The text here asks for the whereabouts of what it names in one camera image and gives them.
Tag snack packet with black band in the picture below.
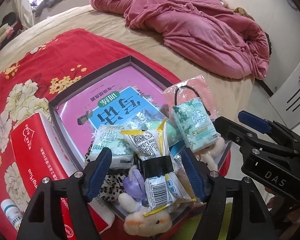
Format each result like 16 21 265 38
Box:
121 119 195 217

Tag round wall clock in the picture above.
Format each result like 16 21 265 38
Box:
287 0 298 11

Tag leopard print scrunchie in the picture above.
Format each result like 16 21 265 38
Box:
84 139 127 203

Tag pink quilted duvet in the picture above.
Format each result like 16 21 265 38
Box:
90 0 270 79

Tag white vitamin bottle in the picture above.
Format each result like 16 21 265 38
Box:
0 199 23 231

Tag red tissue box pack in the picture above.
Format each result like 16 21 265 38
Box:
11 113 115 239

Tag white bunny plush purple bow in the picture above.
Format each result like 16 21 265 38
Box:
118 165 172 237

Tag beige bear plush pink bow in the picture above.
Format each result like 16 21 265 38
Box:
194 138 226 171

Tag beige bed sheet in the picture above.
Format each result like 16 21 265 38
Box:
0 5 254 119

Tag folded blankets pile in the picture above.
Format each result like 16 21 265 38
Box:
0 12 24 51

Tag person right hand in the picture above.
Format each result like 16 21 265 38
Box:
264 187 300 224

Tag red floral blanket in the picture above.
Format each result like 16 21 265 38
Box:
0 28 232 240

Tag green tissue pack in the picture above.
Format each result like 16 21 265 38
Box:
85 125 134 170
171 97 219 153

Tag white window curtain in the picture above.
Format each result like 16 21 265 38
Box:
13 0 34 29

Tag pink packaged hair ties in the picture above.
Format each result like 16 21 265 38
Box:
162 74 220 123

